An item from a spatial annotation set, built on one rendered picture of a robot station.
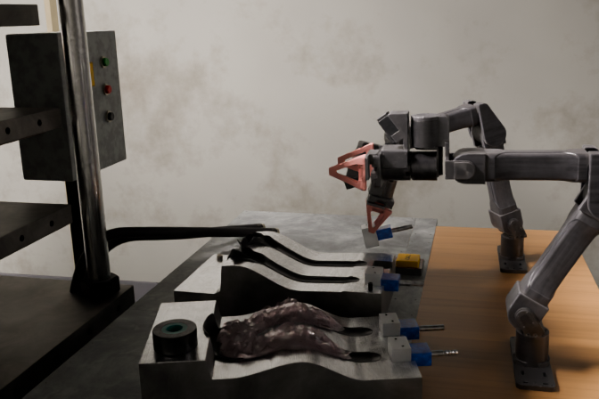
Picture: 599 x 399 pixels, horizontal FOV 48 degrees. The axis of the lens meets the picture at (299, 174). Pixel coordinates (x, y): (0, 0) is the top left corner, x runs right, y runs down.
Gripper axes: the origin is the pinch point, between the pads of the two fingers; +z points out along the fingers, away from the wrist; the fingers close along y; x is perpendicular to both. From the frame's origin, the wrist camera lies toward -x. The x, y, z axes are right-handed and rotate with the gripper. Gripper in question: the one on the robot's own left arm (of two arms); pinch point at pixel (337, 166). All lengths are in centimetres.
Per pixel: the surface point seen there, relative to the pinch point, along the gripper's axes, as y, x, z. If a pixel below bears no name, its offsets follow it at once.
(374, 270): -16.3, 28.2, -4.6
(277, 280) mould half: -11.2, 29.6, 17.2
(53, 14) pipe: -182, -38, 175
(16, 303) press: -13, 39, 89
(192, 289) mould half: -12, 33, 39
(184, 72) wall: -186, -6, 110
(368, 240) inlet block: -38.7, 28.5, -0.2
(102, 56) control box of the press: -52, -21, 78
